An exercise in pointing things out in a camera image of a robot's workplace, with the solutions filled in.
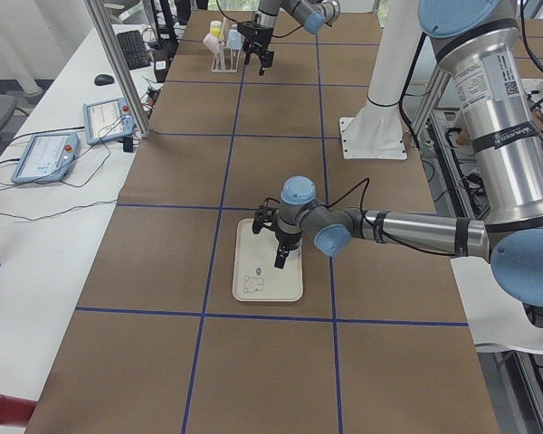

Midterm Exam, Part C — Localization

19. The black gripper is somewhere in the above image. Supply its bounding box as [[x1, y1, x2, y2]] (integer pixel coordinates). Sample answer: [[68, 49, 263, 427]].
[[252, 203, 302, 269], [237, 13, 274, 76]]

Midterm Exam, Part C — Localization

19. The pink plastic cup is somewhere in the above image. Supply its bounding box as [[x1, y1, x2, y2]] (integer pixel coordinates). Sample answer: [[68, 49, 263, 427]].
[[203, 33, 222, 55]]

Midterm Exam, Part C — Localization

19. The yellow plastic cup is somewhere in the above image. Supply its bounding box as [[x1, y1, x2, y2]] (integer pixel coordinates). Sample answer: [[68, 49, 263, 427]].
[[209, 26, 221, 38]]

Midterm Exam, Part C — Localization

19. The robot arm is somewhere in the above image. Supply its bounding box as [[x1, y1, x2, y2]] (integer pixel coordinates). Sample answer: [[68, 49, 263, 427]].
[[252, 1, 543, 307], [237, 0, 340, 76]]

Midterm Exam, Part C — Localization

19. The cream plastic tray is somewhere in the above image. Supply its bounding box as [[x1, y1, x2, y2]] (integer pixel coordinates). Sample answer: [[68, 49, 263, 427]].
[[232, 219, 303, 302]]

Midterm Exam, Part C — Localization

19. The black power box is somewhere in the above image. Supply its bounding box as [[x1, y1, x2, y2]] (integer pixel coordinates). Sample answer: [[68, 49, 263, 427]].
[[152, 48, 172, 83]]

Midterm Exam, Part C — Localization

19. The black keyboard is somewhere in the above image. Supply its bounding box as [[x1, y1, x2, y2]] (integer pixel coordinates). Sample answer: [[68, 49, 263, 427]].
[[116, 30, 151, 70]]

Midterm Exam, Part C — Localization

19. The black computer mouse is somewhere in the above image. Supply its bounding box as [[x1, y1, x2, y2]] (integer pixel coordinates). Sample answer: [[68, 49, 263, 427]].
[[93, 73, 115, 86]]

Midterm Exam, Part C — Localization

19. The far teach pendant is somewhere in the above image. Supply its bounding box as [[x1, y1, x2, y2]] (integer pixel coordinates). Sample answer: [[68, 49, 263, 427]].
[[82, 98, 135, 146]]

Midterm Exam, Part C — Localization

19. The teach pendant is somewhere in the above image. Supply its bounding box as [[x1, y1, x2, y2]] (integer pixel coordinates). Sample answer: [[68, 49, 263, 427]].
[[82, 98, 135, 146], [11, 133, 79, 184]]

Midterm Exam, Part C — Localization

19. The white chair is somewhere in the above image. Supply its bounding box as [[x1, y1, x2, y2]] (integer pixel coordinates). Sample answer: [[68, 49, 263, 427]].
[[451, 257, 543, 354]]

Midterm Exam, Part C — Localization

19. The near teach pendant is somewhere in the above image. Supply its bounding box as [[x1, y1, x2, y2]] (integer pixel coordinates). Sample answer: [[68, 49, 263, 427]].
[[11, 133, 79, 184]]

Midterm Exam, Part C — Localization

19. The red cylinder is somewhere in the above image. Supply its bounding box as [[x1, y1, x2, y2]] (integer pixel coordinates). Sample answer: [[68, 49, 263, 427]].
[[0, 394, 37, 428]]

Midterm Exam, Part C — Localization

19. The white wire cup rack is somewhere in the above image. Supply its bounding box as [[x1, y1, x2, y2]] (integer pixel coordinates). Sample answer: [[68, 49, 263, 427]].
[[211, 18, 242, 72]]

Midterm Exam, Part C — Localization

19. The aluminium frame post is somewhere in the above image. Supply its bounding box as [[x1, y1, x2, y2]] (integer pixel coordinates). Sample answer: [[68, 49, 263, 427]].
[[83, 0, 150, 138]]

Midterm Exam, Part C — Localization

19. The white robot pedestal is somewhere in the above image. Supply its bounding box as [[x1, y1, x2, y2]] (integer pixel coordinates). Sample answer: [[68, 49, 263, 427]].
[[339, 1, 425, 160]]

